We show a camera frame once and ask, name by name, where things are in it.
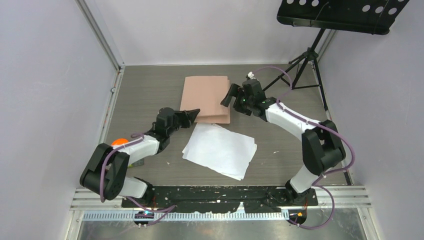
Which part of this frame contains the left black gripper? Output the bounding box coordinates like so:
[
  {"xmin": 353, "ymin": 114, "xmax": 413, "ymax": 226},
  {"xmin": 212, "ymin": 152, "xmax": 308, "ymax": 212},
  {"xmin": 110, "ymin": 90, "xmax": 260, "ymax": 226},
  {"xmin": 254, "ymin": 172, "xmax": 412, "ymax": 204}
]
[{"xmin": 167, "ymin": 109, "xmax": 200, "ymax": 137}]

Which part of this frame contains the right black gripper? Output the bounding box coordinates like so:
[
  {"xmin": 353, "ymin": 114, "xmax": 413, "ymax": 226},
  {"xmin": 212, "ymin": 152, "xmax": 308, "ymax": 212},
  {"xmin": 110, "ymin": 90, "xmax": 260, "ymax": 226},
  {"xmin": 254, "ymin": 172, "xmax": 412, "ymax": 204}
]
[{"xmin": 220, "ymin": 84, "xmax": 254, "ymax": 117}]

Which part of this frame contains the pink paper folder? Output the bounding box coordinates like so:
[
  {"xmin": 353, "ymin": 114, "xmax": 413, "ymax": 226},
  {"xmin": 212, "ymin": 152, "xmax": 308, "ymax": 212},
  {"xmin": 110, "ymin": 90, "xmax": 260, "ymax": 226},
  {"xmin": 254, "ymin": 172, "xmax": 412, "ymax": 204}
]
[{"xmin": 180, "ymin": 75, "xmax": 231, "ymax": 124}]

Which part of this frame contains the white paper sheets stack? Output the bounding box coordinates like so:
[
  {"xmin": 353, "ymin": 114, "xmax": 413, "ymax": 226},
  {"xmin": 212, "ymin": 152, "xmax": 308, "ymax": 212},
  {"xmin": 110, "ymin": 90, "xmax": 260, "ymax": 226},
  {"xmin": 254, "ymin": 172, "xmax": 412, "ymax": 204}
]
[{"xmin": 182, "ymin": 123, "xmax": 257, "ymax": 181}]

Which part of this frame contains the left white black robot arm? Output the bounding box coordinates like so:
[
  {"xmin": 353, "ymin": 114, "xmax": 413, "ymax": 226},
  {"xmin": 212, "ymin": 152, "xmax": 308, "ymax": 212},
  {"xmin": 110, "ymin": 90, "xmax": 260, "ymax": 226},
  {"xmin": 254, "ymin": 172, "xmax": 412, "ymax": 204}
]
[{"xmin": 79, "ymin": 107, "xmax": 201, "ymax": 207}]

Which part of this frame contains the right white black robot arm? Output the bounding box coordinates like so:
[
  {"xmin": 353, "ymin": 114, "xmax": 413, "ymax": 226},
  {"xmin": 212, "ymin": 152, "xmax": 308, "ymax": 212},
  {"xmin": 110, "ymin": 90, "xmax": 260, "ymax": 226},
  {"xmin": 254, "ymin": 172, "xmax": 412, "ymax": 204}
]
[{"xmin": 220, "ymin": 78, "xmax": 346, "ymax": 205}]

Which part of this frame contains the dark grey building plate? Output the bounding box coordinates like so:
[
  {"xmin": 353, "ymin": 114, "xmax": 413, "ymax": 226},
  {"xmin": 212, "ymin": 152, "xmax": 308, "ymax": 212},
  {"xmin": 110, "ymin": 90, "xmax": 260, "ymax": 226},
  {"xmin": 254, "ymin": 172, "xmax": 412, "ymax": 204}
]
[{"xmin": 128, "ymin": 158, "xmax": 145, "ymax": 168}]

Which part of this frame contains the orange ball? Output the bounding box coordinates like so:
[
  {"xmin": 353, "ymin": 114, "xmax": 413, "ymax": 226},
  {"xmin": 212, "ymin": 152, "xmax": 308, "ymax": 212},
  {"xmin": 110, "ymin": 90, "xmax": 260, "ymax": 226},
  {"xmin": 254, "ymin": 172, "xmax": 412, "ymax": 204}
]
[{"xmin": 111, "ymin": 138, "xmax": 129, "ymax": 146}]

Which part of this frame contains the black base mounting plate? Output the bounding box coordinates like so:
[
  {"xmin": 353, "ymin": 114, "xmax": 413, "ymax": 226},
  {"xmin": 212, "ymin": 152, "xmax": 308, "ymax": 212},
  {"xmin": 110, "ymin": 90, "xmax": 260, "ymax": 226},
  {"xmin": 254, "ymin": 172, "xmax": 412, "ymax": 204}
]
[{"xmin": 121, "ymin": 185, "xmax": 319, "ymax": 214}]

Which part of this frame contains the black music stand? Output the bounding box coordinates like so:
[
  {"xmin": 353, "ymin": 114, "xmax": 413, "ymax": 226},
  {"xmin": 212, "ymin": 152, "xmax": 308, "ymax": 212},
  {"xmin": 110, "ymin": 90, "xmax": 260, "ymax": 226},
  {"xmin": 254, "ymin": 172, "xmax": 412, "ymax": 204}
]
[{"xmin": 276, "ymin": 0, "xmax": 409, "ymax": 111}]

